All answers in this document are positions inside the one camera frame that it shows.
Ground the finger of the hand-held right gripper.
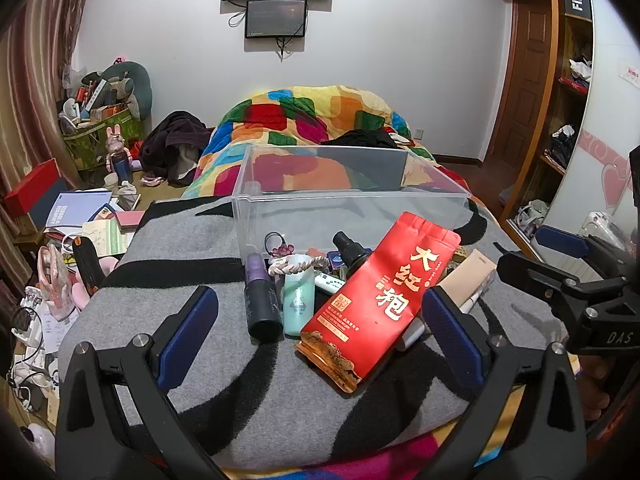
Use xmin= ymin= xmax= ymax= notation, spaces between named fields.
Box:
xmin=536 ymin=224 xmax=627 ymax=282
xmin=495 ymin=251 xmax=627 ymax=312

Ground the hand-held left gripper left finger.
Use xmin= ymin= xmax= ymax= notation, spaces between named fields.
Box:
xmin=55 ymin=285 xmax=221 ymax=480

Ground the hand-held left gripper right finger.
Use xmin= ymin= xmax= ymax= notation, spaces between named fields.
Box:
xmin=421 ymin=286 xmax=590 ymax=480

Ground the long white tube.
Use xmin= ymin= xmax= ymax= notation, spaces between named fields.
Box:
xmin=399 ymin=292 xmax=483 ymax=352

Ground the purple spray bottle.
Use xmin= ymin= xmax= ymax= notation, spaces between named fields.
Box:
xmin=244 ymin=252 xmax=282 ymax=339

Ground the red tea packet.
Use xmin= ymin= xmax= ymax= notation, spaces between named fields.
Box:
xmin=295 ymin=211 xmax=462 ymax=395

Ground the pink white braided rope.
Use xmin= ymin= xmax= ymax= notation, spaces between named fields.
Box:
xmin=268 ymin=252 xmax=331 ymax=277

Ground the teal plastic bottle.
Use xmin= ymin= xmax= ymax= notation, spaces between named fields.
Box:
xmin=282 ymin=254 xmax=317 ymax=337

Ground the green dropper bottle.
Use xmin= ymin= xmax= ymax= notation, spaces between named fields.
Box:
xmin=332 ymin=231 xmax=375 ymax=281

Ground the clear plastic storage bin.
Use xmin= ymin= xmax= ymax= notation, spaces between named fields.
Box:
xmin=231 ymin=145 xmax=473 ymax=261

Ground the person's right hand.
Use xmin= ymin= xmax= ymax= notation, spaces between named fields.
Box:
xmin=575 ymin=355 xmax=608 ymax=423

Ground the grey black patterned blanket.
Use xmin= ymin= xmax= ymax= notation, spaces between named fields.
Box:
xmin=57 ymin=194 xmax=543 ymax=466

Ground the black zip case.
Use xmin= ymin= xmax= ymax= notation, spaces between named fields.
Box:
xmin=72 ymin=236 xmax=107 ymax=292

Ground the green paper booklet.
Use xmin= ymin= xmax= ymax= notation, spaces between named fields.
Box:
xmin=81 ymin=217 xmax=137 ymax=259

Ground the pink notebook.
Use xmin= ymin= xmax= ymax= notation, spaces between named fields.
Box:
xmin=115 ymin=210 xmax=147 ymax=234

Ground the pink bag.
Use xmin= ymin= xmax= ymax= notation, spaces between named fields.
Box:
xmin=37 ymin=245 xmax=83 ymax=322

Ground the brown wooden door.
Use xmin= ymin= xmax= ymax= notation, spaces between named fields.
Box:
xmin=492 ymin=0 xmax=545 ymax=165

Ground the blue white notebook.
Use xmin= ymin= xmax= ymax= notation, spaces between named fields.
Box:
xmin=45 ymin=189 xmax=114 ymax=229

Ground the wooden wardrobe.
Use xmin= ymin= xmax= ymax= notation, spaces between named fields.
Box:
xmin=500 ymin=0 xmax=640 ymax=281

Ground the dark clothes pile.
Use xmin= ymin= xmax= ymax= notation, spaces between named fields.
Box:
xmin=139 ymin=110 xmax=215 ymax=184

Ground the pink bunny figure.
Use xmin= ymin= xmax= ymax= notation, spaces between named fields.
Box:
xmin=105 ymin=122 xmax=135 ymax=184

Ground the green storage basket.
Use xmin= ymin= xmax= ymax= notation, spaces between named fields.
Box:
xmin=62 ymin=105 xmax=147 ymax=171

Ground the red cardboard box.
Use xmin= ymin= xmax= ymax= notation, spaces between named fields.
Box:
xmin=4 ymin=158 xmax=62 ymax=217

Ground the black garment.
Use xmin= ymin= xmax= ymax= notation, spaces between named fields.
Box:
xmin=334 ymin=129 xmax=402 ymax=151

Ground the colourful patchwork quilt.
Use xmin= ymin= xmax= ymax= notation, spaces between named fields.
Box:
xmin=182 ymin=85 xmax=531 ymax=480

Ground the black box on shelf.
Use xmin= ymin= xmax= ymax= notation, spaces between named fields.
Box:
xmin=562 ymin=0 xmax=595 ymax=22

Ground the grey green neck pillow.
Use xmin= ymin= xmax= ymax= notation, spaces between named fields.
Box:
xmin=102 ymin=60 xmax=153 ymax=122

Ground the striped brown curtain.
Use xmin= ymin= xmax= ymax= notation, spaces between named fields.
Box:
xmin=0 ymin=0 xmax=103 ymax=271

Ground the hair tie with charm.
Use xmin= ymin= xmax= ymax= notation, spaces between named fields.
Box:
xmin=263 ymin=231 xmax=293 ymax=257

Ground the small black wall monitor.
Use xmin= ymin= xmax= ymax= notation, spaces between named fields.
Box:
xmin=245 ymin=0 xmax=308 ymax=40

